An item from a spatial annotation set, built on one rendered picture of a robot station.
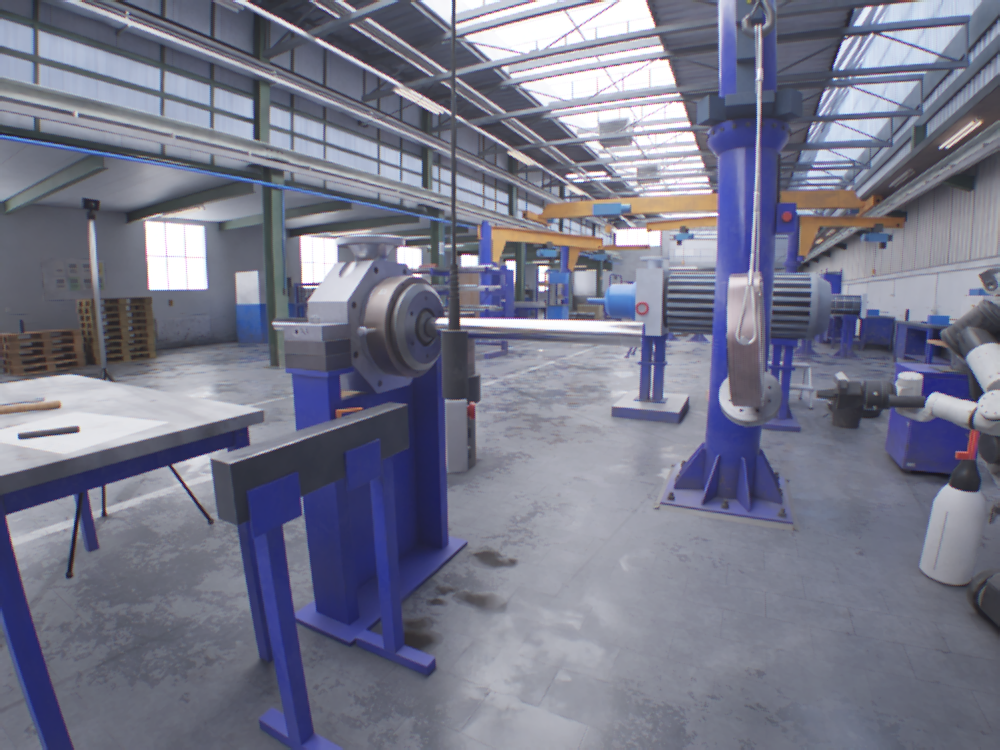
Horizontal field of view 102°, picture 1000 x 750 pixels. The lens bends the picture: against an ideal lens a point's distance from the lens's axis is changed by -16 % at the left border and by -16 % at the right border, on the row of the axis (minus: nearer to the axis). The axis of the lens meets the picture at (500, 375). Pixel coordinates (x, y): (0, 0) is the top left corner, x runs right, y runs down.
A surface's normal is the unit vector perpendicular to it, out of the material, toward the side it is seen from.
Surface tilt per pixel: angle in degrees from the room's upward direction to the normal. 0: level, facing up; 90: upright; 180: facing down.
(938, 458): 90
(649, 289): 90
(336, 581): 90
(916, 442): 90
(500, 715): 0
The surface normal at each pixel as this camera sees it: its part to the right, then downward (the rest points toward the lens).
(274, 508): 0.90, 0.07
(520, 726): 0.00, -0.99
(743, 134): -0.45, 0.72
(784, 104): -0.88, 0.07
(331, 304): -0.43, 0.14
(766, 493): -0.76, 0.11
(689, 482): -0.08, 0.16
